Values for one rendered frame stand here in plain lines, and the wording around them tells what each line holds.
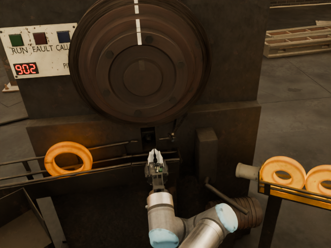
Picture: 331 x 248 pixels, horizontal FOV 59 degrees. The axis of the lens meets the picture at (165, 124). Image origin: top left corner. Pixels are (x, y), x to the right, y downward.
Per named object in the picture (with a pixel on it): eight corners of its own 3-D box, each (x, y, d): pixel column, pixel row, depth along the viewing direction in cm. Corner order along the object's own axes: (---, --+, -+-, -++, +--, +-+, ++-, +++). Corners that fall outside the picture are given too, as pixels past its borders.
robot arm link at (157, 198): (173, 212, 103) (146, 215, 102) (171, 200, 106) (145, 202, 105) (174, 201, 96) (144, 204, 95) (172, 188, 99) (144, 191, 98)
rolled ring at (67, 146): (64, 188, 122) (65, 182, 125) (101, 169, 119) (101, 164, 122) (33, 159, 113) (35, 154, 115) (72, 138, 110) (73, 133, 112)
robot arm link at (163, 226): (168, 252, 97) (143, 249, 91) (164, 216, 105) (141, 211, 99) (186, 243, 91) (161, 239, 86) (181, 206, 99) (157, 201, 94)
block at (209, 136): (193, 169, 135) (193, 126, 122) (210, 168, 135) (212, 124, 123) (197, 185, 126) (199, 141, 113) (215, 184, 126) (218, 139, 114)
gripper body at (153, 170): (166, 158, 106) (170, 188, 98) (166, 170, 113) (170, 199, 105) (145, 161, 106) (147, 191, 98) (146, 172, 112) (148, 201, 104)
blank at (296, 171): (263, 151, 110) (261, 156, 107) (308, 160, 102) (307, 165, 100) (262, 183, 118) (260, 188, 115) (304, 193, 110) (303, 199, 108)
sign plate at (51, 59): (16, 77, 108) (-1, 27, 99) (86, 71, 110) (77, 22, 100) (14, 79, 106) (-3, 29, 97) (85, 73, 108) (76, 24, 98)
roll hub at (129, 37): (105, 114, 99) (89, 31, 84) (185, 107, 101) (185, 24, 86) (103, 122, 94) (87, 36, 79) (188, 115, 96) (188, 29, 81)
